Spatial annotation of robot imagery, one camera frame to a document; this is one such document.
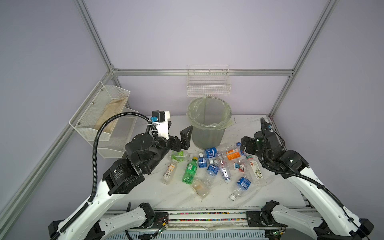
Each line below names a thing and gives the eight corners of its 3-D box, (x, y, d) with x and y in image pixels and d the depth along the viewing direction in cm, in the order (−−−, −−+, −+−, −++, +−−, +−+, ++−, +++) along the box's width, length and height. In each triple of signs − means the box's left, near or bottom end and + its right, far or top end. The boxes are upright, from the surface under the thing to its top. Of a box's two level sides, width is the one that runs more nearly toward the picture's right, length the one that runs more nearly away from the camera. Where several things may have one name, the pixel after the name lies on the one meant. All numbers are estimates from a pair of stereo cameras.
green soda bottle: (182, 184, 86) (180, 178, 79) (191, 162, 95) (190, 155, 89) (191, 187, 85) (190, 182, 78) (199, 164, 94) (199, 158, 87)
